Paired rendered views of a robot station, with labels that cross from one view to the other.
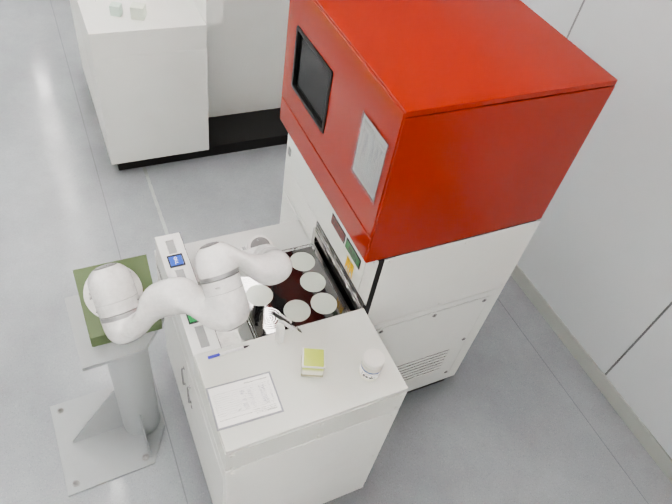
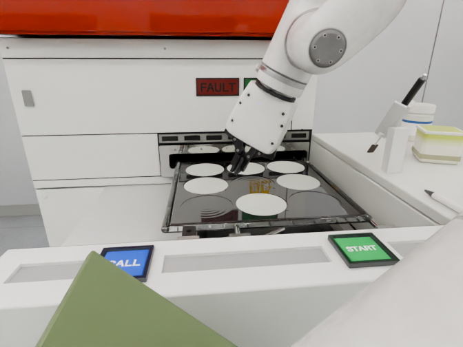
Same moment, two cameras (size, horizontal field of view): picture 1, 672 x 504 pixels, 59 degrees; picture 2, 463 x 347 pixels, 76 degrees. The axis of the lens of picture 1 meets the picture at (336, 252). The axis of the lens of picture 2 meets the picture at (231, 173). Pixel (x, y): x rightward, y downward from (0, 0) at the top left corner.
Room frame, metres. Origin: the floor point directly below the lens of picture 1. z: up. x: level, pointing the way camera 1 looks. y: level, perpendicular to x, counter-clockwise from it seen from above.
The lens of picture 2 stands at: (1.14, 0.75, 1.16)
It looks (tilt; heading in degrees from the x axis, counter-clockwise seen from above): 20 degrees down; 297
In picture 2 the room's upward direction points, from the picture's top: straight up
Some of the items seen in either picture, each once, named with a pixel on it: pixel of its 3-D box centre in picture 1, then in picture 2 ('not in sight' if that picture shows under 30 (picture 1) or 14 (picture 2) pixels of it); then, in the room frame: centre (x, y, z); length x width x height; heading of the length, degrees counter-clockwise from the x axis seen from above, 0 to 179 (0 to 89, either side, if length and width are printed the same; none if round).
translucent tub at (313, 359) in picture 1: (312, 362); (437, 144); (1.03, 0.00, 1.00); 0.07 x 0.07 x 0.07; 9
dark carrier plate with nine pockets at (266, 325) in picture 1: (286, 288); (252, 184); (1.39, 0.15, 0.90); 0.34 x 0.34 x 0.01; 33
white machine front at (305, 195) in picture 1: (324, 219); (172, 116); (1.67, 0.07, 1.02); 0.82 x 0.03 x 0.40; 33
